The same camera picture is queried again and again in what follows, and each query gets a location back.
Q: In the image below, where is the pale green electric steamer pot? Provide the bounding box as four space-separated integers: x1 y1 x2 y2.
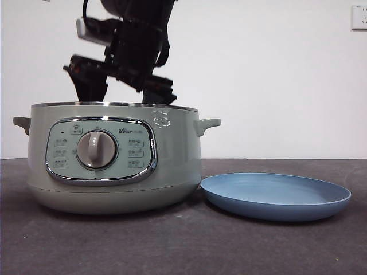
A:
13 100 221 215

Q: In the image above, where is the blue round plate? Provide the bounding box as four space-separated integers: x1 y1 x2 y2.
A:
200 172 352 222

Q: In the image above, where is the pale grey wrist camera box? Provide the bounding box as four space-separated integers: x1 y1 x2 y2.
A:
76 17 88 41

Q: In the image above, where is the black cable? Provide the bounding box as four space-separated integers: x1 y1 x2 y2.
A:
82 0 97 19

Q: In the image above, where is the white wall socket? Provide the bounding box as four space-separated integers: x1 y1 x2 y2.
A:
351 4 367 31

